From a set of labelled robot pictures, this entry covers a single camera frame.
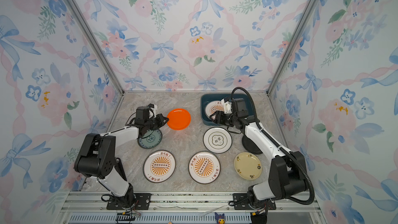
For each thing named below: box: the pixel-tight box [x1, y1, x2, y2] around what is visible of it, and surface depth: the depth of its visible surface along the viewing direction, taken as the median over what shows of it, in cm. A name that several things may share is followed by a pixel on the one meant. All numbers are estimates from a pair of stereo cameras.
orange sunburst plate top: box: [205, 100, 225, 118], surface depth 112 cm
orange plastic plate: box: [166, 108, 192, 131], surface depth 97 cm
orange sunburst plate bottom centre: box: [188, 150, 221, 185], surface depth 86 cm
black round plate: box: [241, 134, 263, 155], surface depth 93 cm
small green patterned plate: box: [137, 129, 163, 149], surface depth 95 cm
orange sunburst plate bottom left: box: [142, 149, 177, 184], surface depth 86 cm
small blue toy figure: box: [214, 212, 226, 224], surface depth 69 cm
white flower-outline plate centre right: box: [202, 126, 233, 154], surface depth 97 cm
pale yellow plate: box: [233, 151, 263, 181], surface depth 86 cm
